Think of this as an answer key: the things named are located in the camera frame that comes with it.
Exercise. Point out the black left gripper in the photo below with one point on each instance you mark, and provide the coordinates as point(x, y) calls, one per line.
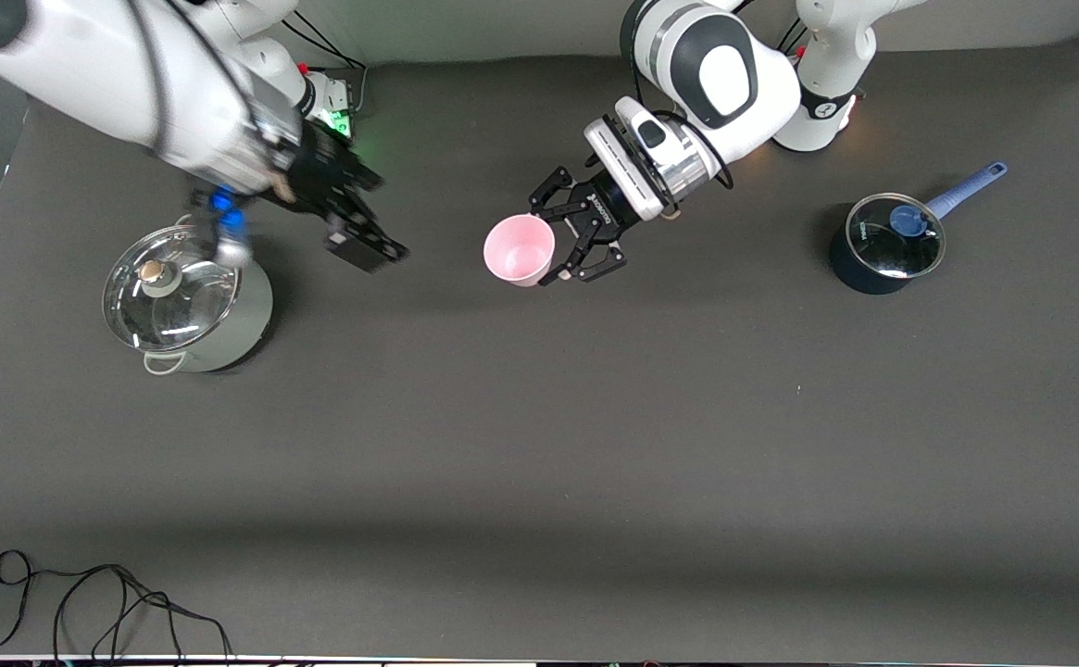
point(601, 206)

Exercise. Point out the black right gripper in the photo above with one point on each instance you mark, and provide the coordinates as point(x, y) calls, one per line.
point(319, 179)

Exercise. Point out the pink plastic cup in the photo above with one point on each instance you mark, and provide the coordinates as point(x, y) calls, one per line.
point(519, 250)

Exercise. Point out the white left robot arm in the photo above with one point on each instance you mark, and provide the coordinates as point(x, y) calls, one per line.
point(733, 74)

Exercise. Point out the glass lid with brown knob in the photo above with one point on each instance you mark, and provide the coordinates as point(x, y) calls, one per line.
point(178, 306)

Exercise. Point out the dark blue saucepan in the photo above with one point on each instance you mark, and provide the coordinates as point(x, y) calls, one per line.
point(859, 273)

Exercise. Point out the glass lid with blue knob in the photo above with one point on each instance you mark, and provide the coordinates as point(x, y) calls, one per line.
point(882, 245)

